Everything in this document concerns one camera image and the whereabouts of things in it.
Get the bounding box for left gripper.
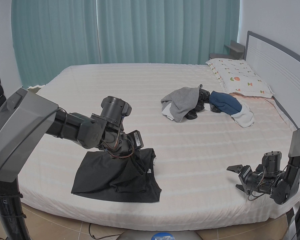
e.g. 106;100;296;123
105;130;149;177

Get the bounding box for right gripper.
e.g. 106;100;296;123
226;164;261;196

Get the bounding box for black T-shirt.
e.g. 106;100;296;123
70;148;162;203

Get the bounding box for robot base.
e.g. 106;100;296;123
115;230;200;240

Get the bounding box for bed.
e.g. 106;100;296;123
16;30;300;232

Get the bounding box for pile of clothes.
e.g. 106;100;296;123
161;84;255;128

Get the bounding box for white printed pillow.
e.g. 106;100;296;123
205;58;274;99

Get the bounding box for grey bedside table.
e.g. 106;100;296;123
209;40;245;60

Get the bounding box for blue-green curtain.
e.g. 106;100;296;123
11;0;102;88
96;0;241;65

